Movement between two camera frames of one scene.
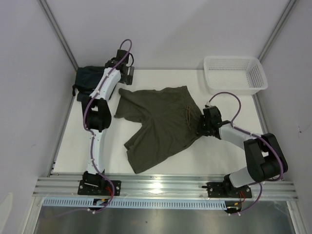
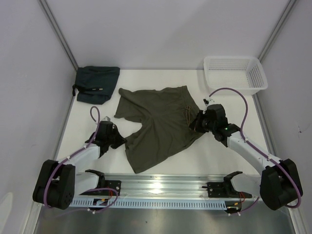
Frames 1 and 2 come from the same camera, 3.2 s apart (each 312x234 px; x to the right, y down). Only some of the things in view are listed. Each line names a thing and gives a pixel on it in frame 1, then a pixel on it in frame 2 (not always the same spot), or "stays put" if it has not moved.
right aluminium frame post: (289, 6) stays put
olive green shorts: (170, 120) stays put
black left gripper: (127, 79) to (120, 141)
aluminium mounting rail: (174, 186) stays put
